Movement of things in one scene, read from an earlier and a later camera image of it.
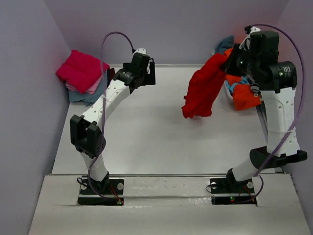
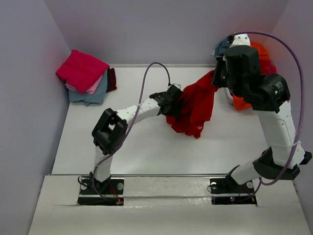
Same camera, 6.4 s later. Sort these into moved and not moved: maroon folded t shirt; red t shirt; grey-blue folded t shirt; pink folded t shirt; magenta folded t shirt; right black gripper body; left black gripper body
Moved: red t shirt; right black gripper body; left black gripper body
Not moved: grey-blue folded t shirt; maroon folded t shirt; pink folded t shirt; magenta folded t shirt
